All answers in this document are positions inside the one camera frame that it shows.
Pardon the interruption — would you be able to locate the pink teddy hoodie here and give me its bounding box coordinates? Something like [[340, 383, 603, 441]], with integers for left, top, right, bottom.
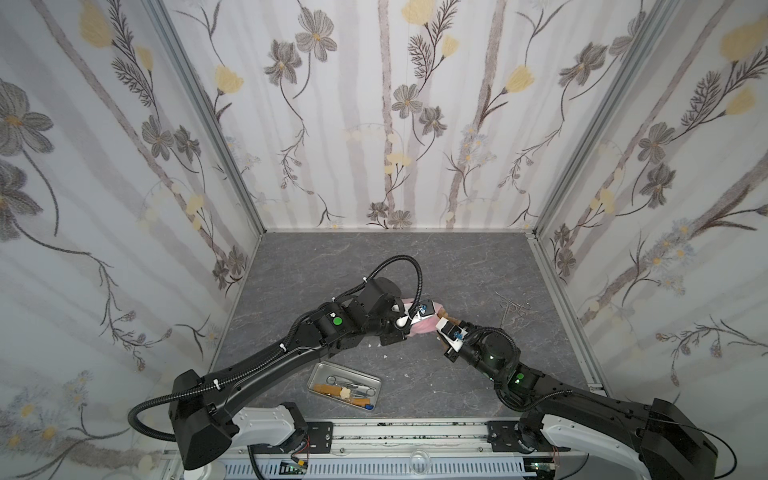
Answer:
[[408, 299, 445, 337]]

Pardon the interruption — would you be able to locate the black corrugated cable hose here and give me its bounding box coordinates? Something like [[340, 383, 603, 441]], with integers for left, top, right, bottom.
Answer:
[[127, 254, 424, 444]]

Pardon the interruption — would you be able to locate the brown teddy bear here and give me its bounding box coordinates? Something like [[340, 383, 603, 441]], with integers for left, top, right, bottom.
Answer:
[[436, 308, 465, 353]]

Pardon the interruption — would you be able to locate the wooden brush in tray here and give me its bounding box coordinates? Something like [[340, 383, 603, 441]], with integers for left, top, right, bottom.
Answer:
[[310, 384, 374, 410]]

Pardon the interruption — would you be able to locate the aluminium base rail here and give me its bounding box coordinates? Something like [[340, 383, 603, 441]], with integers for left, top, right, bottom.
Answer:
[[161, 417, 655, 480]]

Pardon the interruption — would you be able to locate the metal tray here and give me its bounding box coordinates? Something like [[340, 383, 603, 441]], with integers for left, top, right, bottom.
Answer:
[[307, 362, 382, 412]]

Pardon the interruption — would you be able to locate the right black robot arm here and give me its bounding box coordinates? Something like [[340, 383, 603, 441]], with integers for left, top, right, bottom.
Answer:
[[436, 319, 718, 479]]

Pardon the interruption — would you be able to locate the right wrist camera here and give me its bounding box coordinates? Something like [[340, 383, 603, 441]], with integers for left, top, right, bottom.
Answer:
[[436, 317, 469, 341]]

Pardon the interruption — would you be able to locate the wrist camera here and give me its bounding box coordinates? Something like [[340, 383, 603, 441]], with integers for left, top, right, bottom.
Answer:
[[436, 317, 469, 341], [392, 299, 436, 329]]

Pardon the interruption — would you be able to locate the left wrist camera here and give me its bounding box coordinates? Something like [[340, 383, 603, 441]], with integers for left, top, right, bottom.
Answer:
[[392, 299, 436, 329]]

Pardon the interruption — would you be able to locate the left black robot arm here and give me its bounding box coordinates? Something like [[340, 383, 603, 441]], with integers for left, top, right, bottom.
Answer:
[[169, 278, 437, 470]]

